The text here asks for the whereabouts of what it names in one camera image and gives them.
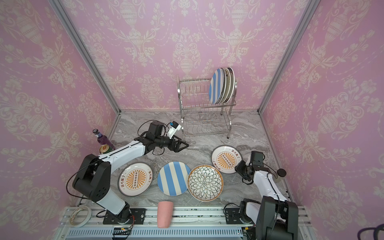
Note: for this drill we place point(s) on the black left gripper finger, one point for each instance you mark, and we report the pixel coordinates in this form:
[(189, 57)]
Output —
[(180, 144), (178, 148)]

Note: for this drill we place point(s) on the green drink can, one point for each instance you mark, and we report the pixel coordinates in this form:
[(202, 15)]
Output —
[(104, 149)]

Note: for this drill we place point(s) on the purple drink bottle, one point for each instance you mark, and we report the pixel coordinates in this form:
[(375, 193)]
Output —
[(102, 139)]

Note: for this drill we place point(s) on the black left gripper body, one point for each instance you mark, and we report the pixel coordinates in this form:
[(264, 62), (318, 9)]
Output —
[(163, 141)]

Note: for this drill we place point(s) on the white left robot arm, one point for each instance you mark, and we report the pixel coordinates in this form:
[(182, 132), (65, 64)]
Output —
[(93, 179)]

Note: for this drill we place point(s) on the pink cup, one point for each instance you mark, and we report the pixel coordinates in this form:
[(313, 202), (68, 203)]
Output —
[(164, 214)]

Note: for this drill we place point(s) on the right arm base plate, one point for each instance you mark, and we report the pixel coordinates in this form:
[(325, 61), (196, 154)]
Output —
[(235, 216)]

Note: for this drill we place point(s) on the aluminium front rail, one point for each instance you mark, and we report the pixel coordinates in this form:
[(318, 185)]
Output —
[(188, 223)]

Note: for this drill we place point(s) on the orange sunburst plate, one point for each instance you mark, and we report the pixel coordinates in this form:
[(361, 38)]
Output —
[(135, 179), (225, 158)]

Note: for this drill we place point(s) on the white tape roll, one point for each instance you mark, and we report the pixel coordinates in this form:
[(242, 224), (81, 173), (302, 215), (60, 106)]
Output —
[(80, 216)]

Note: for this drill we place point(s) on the green red rimmed white plate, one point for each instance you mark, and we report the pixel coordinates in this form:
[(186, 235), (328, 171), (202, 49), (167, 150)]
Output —
[(232, 85)]

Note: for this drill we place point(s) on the black white flower pattern plate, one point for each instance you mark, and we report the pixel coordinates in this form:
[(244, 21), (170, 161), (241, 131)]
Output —
[(205, 183)]

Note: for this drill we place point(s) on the stainless steel dish rack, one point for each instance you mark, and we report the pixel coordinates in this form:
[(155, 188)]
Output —
[(198, 116)]

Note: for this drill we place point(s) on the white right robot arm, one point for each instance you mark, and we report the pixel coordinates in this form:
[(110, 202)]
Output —
[(274, 217)]

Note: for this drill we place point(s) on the blue cream striped plate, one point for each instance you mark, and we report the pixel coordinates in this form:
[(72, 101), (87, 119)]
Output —
[(217, 86), (172, 178)]

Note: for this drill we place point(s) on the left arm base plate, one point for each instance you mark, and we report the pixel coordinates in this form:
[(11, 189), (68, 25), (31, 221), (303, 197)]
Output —
[(136, 216)]

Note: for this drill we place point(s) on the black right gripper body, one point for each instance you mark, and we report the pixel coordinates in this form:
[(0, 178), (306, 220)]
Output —
[(241, 169)]

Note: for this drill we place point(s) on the blue cream striped plate front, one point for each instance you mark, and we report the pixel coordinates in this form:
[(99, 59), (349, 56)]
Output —
[(172, 178)]

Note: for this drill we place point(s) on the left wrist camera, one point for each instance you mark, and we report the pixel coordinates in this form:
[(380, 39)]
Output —
[(173, 128)]

